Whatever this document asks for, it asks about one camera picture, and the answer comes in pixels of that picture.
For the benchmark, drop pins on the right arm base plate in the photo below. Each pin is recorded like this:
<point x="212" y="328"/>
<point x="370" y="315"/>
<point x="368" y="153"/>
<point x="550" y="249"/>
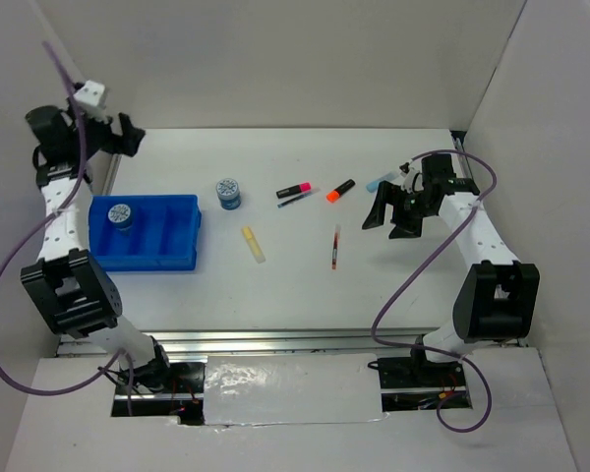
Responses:
<point x="417" y="372"/>

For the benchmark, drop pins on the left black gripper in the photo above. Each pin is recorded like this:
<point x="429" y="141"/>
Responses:
<point x="128" y="143"/>

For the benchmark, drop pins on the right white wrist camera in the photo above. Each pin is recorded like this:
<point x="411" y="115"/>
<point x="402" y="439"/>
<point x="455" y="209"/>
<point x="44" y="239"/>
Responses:
<point x="412" y="178"/>

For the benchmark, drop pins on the orange black highlighter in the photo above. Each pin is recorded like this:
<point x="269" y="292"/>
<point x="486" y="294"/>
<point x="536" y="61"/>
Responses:
<point x="339" y="191"/>

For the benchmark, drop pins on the yellow highlighter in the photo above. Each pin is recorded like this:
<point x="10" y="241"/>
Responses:
<point x="253" y="245"/>

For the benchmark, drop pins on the blue gel pen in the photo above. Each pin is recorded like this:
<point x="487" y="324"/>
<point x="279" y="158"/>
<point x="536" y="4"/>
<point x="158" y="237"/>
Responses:
<point x="295" y="199"/>

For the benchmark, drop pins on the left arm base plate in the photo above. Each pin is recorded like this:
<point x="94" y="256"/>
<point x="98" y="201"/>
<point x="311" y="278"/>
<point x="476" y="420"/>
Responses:
<point x="183" y="381"/>

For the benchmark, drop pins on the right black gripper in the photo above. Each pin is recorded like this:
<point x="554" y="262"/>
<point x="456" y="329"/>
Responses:
<point x="386" y="193"/>

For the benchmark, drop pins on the red gel pen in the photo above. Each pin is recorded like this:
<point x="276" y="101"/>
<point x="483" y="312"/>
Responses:
<point x="335" y="243"/>

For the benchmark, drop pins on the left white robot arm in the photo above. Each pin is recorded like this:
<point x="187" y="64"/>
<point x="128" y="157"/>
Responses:
<point x="71" y="290"/>

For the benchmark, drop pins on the blue divided plastic bin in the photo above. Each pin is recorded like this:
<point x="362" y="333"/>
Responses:
<point x="164" y="235"/>

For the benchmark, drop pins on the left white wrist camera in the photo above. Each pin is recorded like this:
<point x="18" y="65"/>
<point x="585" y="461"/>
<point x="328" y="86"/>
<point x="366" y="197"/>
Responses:
<point x="91" y="97"/>

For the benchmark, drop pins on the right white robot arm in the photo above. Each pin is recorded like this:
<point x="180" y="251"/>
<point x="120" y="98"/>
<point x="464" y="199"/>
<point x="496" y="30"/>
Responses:
<point x="497" y="298"/>

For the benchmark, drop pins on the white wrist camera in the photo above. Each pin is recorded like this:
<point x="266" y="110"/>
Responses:
<point x="91" y="97"/>
<point x="412" y="178"/>

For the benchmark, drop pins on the pink black highlighter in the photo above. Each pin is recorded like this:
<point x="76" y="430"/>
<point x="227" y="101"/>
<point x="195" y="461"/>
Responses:
<point x="294" y="190"/>

